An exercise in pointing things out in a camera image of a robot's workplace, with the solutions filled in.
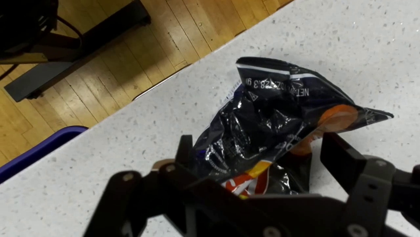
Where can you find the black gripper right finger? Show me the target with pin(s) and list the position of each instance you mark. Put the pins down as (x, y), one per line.
(373, 184)

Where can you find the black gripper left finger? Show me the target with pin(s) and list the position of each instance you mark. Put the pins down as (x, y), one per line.
(131, 198)

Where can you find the black chip packet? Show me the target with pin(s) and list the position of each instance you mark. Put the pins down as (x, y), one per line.
(260, 140)

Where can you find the dark robot base stand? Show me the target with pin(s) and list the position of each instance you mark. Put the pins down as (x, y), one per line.
(33, 31)

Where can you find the blue bin edge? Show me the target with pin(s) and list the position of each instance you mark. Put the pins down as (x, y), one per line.
(40, 150)

